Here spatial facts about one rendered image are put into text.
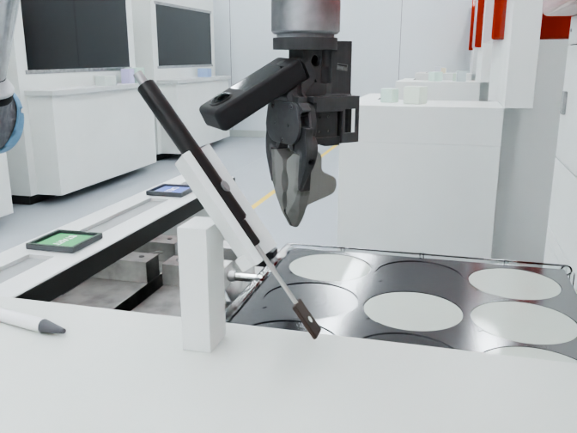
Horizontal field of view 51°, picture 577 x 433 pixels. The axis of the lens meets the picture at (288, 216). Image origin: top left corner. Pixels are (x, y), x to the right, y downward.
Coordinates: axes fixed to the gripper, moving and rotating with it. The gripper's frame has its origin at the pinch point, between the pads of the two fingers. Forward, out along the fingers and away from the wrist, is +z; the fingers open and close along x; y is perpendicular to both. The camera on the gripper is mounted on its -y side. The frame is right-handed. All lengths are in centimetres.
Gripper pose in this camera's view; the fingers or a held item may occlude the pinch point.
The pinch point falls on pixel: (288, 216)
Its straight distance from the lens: 70.5
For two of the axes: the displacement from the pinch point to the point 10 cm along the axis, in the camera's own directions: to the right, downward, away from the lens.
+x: -5.1, -2.2, 8.3
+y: 8.6, -1.3, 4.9
